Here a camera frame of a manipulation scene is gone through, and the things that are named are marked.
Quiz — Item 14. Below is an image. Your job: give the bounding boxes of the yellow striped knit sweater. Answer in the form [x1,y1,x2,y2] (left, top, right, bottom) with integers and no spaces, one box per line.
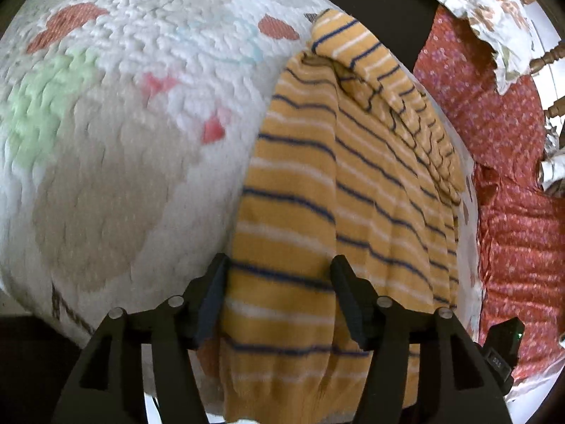
[212,10,464,423]

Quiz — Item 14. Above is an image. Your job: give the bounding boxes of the orange floral bed sheet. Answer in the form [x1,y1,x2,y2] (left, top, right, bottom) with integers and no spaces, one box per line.
[414,7,564,382]

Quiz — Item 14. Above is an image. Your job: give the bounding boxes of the white quilted heart blanket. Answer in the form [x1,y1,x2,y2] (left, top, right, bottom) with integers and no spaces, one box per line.
[0,0,485,398]

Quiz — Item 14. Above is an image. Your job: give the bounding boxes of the wooden headboard spindles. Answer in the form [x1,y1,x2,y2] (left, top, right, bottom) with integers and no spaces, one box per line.
[521,0,564,109]

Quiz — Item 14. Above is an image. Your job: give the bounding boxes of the white floral duvet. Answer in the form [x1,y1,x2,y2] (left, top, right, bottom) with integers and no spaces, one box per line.
[414,0,564,189]

